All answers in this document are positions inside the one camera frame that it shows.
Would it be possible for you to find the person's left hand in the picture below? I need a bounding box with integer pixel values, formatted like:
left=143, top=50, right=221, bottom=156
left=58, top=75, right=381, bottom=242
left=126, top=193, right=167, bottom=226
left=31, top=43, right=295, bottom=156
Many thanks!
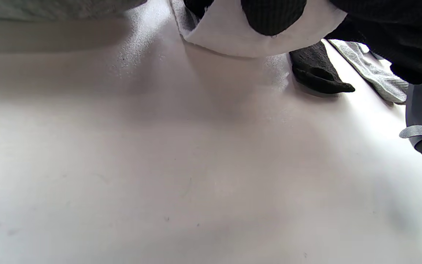
left=184, top=0, right=422, bottom=85

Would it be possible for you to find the white sock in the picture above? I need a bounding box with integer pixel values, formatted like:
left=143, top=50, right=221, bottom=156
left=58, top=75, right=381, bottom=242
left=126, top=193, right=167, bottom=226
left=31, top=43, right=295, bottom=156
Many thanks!
left=184, top=0, right=348, bottom=58
left=171, top=0, right=201, bottom=39

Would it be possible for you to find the clear plastic divided organizer box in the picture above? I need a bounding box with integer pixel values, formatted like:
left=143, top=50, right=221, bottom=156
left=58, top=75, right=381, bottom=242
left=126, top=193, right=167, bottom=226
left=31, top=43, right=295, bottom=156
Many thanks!
left=0, top=0, right=148, bottom=21

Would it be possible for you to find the grey sock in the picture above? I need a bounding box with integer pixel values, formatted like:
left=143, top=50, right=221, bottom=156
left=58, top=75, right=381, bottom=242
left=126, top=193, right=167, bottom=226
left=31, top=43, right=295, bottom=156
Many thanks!
left=328, top=38, right=410, bottom=104

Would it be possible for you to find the black sock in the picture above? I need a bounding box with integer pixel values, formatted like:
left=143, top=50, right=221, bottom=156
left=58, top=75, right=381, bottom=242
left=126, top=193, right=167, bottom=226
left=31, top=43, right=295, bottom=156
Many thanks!
left=289, top=40, right=356, bottom=95

